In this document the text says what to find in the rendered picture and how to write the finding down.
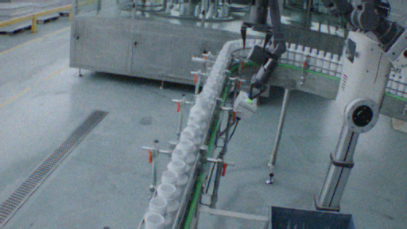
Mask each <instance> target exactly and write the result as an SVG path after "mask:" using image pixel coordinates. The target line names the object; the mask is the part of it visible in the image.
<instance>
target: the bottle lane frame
mask: <svg viewBox="0 0 407 229"><path fill-rule="evenodd" d="M227 82H228V85H229V87H225V89H224V92H223V97H222V101H223V102H222V103H221V104H220V105H222V107H224V105H225V104H226V105H227V103H226V102H225V99H226V96H227V99H228V94H229V88H230V81H227ZM218 113H219V116H220V118H219V120H218V119H216V120H215V124H214V128H213V131H212V134H211V139H210V141H209V144H208V149H207V150H208V153H207V156H208V157H209V158H213V154H214V151H215V138H216V136H215V135H216V130H217V128H218V130H219V126H221V123H222V120H223V114H224V110H221V111H218ZM204 165H205V169H206V171H205V172H204V173H203V174H202V173H200V174H199V176H198V180H197V186H196V187H195V188H194V189H195V192H194V194H193V197H192V201H191V202H189V203H190V207H189V209H188V210H189V211H188V215H187V217H186V220H185V222H184V229H194V227H195V225H196V220H197V217H198V214H199V212H198V213H197V217H196V208H197V204H198V205H199V206H200V204H199V200H200V193H202V192H200V191H201V186H202V183H203V186H204V187H203V192H204V189H205V186H206V183H207V179H208V175H209V172H210V168H211V162H208V161H207V164H204ZM202 196H203V193H202ZM195 217H196V218H195Z"/></svg>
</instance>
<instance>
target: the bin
mask: <svg viewBox="0 0 407 229"><path fill-rule="evenodd" d="M198 212H203V213H207V214H209V213H211V214H215V215H222V216H230V217H234V218H238V219H248V220H257V221H260V222H261V221H264V222H265V224H264V227H263V229H358V226H357V223H356V221H355V216H354V214H352V213H351V214H350V213H343V212H341V213H339V212H328V211H321V210H319V211H317V210H314V209H313V210H311V209H303V208H293V207H291V208H290V207H286V206H283V207H282V206H278V205H271V204H270V205H269V213H268V215H267V216H261V215H250V214H246V213H245V214H242V213H238V212H228V211H224V210H219V209H215V208H213V209H211V208H204V207H200V206H199V205H198V204H197V208H196V217H197V213H198ZM196 217H195V218H196Z"/></svg>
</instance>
